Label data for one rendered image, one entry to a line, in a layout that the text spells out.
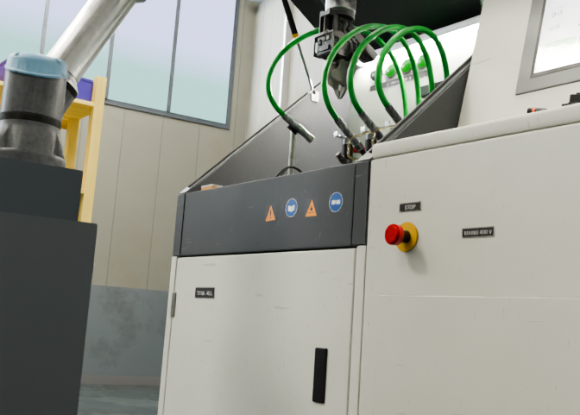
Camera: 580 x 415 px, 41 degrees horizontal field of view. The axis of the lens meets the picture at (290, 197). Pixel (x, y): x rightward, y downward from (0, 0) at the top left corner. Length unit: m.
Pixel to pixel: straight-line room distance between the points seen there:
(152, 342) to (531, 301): 6.58
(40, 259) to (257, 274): 0.47
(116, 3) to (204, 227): 0.55
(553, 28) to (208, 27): 6.84
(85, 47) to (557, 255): 1.07
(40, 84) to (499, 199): 0.87
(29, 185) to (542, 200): 0.89
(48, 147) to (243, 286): 0.51
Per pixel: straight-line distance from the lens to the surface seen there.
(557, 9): 1.62
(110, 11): 1.77
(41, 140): 1.52
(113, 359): 7.48
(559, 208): 1.16
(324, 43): 1.89
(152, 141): 7.73
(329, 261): 1.47
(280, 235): 1.60
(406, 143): 1.37
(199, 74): 8.07
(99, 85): 5.23
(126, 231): 7.52
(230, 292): 1.73
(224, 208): 1.79
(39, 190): 1.48
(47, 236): 1.44
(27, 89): 1.55
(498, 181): 1.23
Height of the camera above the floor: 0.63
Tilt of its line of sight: 10 degrees up
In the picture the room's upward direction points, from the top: 4 degrees clockwise
